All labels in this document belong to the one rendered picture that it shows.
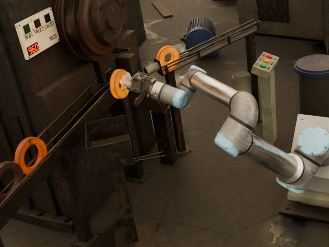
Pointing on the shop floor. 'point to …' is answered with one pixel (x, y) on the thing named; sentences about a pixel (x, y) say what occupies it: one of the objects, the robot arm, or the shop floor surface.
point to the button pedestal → (268, 100)
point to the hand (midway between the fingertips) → (119, 80)
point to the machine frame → (14, 83)
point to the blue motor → (200, 33)
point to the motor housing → (163, 130)
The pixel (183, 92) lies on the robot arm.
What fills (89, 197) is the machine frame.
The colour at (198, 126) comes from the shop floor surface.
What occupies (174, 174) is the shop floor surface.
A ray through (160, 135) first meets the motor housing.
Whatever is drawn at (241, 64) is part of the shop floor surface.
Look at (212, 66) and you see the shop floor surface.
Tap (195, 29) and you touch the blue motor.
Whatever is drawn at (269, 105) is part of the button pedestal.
